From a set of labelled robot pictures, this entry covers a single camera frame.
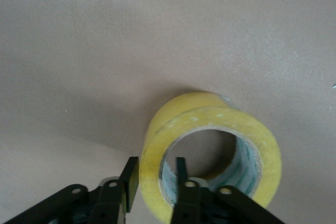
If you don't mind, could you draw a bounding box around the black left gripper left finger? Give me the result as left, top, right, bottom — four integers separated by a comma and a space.
0, 156, 139, 224

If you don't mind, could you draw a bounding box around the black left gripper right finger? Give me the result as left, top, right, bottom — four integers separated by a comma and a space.
170, 157, 286, 224

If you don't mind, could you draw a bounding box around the yellow packing tape roll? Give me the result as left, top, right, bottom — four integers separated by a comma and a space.
139, 91, 283, 224

